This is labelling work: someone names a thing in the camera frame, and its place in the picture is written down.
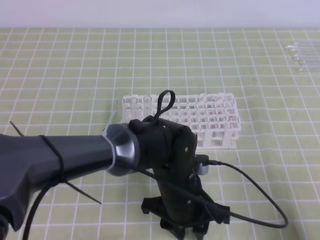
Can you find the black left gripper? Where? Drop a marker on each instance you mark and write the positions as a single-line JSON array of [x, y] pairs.
[[169, 149]]

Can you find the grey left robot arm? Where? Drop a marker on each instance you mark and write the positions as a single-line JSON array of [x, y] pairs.
[[30, 164]]

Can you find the glass tube in rack right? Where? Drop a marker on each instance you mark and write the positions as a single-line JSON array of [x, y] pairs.
[[147, 106]]

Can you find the glass tube in rack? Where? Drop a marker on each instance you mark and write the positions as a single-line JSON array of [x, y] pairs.
[[118, 114], [134, 107], [147, 106]]

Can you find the white plastic test tube rack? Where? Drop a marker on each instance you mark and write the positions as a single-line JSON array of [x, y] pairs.
[[214, 118]]

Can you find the glass tube in rack middle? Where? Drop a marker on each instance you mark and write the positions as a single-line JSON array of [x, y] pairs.
[[134, 107]]

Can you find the glass tube in rack left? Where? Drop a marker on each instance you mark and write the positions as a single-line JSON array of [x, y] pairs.
[[118, 114]]

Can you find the glass test tube on cloth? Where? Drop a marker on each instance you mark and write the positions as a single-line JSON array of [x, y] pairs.
[[303, 46]]

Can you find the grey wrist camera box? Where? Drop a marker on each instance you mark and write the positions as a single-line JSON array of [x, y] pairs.
[[202, 164]]

